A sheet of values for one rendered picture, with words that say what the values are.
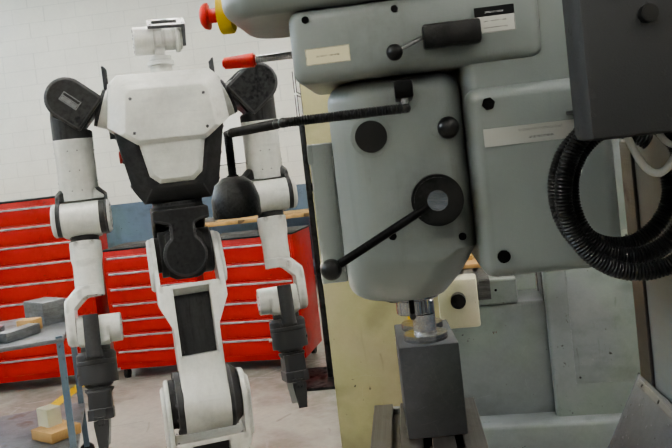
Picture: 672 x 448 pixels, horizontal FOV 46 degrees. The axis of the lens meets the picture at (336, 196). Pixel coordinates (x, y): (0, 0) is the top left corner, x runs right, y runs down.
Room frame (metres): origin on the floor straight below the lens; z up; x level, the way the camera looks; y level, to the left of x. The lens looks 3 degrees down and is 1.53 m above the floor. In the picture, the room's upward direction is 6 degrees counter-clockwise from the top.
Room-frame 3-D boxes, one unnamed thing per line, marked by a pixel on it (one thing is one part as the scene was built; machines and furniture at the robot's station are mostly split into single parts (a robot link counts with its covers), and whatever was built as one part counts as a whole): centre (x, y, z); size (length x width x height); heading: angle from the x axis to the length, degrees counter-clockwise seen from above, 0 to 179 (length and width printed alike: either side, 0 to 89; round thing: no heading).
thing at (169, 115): (1.94, 0.39, 1.63); 0.34 x 0.30 x 0.36; 105
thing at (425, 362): (1.66, -0.15, 1.05); 0.22 x 0.12 x 0.20; 178
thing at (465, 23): (1.04, -0.15, 1.66); 0.12 x 0.04 x 0.04; 85
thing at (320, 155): (1.19, 0.01, 1.45); 0.04 x 0.04 x 0.21; 85
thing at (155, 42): (1.88, 0.38, 1.84); 0.10 x 0.07 x 0.09; 105
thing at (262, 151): (1.96, 0.17, 1.52); 0.13 x 0.12 x 0.22; 103
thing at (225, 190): (1.18, 0.15, 1.49); 0.07 x 0.07 x 0.06
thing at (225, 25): (1.20, 0.13, 1.76); 0.06 x 0.02 x 0.06; 175
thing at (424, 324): (1.61, -0.15, 1.18); 0.05 x 0.05 x 0.06
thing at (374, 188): (1.18, -0.10, 1.47); 0.21 x 0.19 x 0.32; 175
